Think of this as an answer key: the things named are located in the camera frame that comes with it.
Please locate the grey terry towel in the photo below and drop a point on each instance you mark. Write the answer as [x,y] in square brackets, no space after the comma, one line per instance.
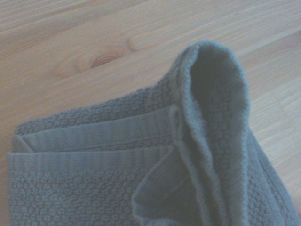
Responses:
[164,164]

